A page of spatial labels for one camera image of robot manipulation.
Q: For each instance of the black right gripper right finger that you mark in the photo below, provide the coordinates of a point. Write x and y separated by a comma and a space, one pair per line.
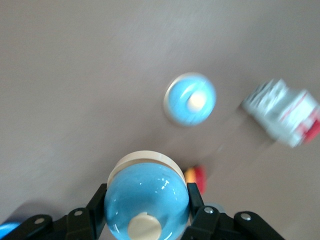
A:
200, 217

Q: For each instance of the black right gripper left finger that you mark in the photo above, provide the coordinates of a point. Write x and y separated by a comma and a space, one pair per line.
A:
90, 217

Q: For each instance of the blue service bell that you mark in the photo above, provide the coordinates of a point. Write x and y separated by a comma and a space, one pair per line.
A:
185, 110
140, 195

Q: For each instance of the blue plastic tray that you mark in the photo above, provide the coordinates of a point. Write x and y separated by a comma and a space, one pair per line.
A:
6, 228

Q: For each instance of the red orange push button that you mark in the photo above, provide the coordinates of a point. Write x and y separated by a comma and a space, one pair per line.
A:
198, 176

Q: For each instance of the white circuit breaker red switch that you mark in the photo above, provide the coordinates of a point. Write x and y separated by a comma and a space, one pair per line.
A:
280, 112

